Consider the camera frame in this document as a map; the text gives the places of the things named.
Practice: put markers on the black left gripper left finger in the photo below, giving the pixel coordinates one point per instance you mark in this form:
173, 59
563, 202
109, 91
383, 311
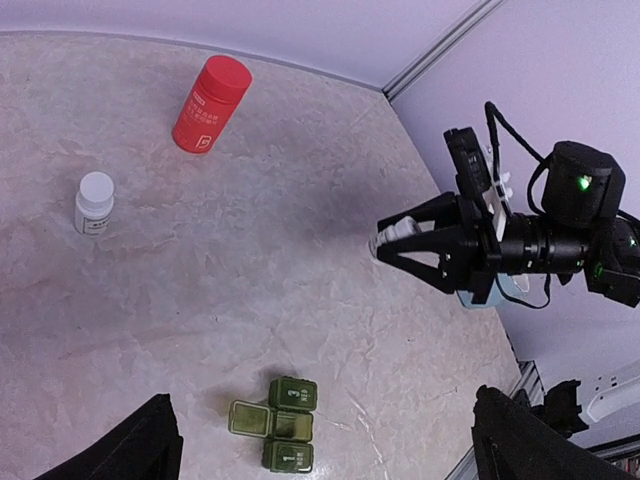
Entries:
145, 445

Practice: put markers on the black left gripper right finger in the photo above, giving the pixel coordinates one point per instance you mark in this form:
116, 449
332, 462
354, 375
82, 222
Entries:
510, 443

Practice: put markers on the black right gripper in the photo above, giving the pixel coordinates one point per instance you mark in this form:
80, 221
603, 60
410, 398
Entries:
531, 245

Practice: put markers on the green pill organizer box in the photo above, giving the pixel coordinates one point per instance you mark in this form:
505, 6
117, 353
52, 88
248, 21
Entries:
284, 423

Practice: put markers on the small white pill bottle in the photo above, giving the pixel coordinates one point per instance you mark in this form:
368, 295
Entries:
94, 202

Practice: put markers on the light blue mug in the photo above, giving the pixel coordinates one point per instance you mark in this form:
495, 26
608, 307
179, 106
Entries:
516, 286

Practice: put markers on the red cylindrical can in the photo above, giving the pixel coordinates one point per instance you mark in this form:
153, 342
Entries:
213, 99

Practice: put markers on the right aluminium frame post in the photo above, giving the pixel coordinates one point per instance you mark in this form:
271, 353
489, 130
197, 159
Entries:
438, 48

